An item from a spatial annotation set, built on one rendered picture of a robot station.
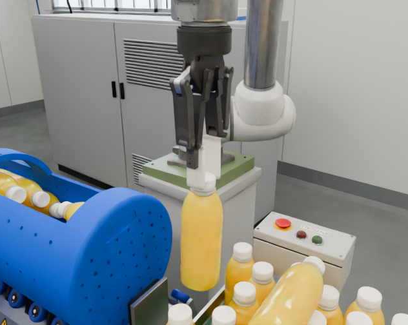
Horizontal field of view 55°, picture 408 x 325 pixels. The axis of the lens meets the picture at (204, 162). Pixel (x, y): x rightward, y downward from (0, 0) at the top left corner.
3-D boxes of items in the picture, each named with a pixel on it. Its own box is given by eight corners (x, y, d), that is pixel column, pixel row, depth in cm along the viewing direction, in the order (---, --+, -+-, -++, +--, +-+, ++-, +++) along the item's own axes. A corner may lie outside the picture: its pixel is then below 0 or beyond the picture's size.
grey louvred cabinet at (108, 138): (97, 155, 427) (81, 13, 371) (273, 218, 305) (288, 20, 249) (52, 171, 387) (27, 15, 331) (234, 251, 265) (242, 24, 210)
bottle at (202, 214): (226, 276, 71) (233, 183, 63) (204, 298, 65) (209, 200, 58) (195, 261, 74) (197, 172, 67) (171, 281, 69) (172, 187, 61)
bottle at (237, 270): (260, 318, 90) (265, 250, 83) (246, 339, 84) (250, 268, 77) (233, 306, 93) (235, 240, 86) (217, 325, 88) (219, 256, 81)
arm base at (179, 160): (190, 147, 155) (190, 134, 153) (236, 158, 141) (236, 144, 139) (157, 161, 142) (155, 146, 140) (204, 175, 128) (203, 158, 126)
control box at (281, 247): (269, 245, 99) (272, 209, 95) (350, 273, 89) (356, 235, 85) (250, 265, 92) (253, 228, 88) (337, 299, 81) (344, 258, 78)
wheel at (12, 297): (19, 284, 90) (11, 283, 88) (31, 291, 87) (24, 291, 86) (11, 303, 89) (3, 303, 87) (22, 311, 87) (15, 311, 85)
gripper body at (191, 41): (198, 20, 58) (199, 83, 62) (163, 24, 52) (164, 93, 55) (243, 22, 54) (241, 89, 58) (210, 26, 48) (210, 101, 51)
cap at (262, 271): (276, 279, 75) (277, 271, 74) (257, 284, 73) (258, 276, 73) (266, 267, 78) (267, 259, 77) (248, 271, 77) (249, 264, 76)
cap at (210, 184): (219, 185, 63) (220, 175, 62) (206, 194, 60) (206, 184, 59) (200, 178, 65) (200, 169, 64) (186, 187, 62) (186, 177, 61)
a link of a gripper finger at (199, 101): (214, 70, 54) (209, 69, 53) (205, 149, 57) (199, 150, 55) (191, 68, 56) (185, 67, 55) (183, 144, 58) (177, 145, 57)
